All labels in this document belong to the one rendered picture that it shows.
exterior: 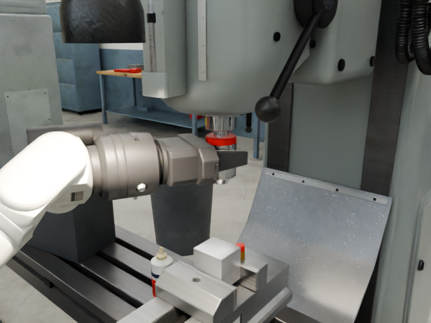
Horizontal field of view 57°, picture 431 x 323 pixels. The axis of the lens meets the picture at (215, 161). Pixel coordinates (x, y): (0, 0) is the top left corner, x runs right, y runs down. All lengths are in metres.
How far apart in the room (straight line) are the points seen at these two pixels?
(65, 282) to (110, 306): 0.13
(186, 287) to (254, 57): 0.36
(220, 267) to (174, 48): 0.34
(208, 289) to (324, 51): 0.39
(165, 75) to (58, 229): 0.56
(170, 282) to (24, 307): 1.91
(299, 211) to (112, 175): 0.55
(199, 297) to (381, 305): 0.52
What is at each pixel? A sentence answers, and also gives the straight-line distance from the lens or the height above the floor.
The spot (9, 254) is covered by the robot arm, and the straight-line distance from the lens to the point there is 0.51.
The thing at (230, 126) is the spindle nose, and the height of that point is 1.29.
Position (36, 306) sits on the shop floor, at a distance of 2.51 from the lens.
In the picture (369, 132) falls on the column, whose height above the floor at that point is 1.22.
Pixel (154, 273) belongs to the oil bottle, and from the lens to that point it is 0.76.
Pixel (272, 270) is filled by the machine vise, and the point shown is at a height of 1.00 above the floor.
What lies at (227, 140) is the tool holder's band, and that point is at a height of 1.27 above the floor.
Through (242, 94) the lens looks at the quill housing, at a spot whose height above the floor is 1.34.
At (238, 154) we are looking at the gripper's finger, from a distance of 0.58.
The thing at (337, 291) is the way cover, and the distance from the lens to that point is 0.89.
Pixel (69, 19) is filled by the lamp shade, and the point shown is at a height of 1.42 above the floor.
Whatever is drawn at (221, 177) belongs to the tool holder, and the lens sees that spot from 0.59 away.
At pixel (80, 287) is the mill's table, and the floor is 0.93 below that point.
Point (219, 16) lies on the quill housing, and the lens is 0.47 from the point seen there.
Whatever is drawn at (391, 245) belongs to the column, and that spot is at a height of 0.98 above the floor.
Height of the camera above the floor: 1.41
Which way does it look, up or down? 17 degrees down
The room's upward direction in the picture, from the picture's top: straight up
